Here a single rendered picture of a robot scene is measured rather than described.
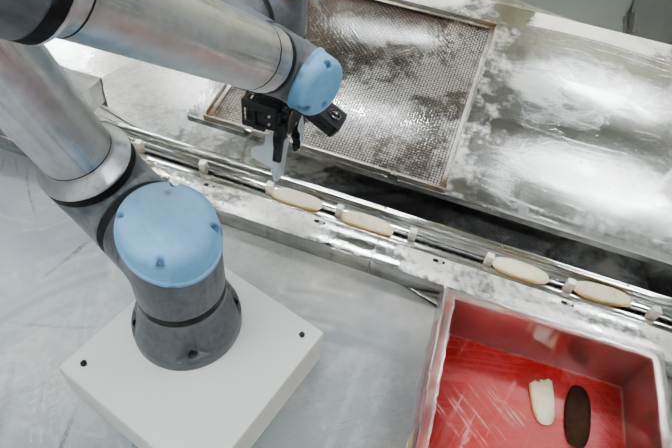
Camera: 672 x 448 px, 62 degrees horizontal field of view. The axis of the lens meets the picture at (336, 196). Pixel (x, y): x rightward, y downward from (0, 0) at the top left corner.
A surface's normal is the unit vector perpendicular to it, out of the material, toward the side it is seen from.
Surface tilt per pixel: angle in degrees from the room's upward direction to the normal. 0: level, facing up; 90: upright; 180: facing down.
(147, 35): 96
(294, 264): 0
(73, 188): 57
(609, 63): 10
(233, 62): 100
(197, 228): 8
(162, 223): 8
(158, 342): 73
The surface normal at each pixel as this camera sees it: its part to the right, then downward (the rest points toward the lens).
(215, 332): 0.72, 0.31
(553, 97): 0.03, -0.55
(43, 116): 0.63, 0.62
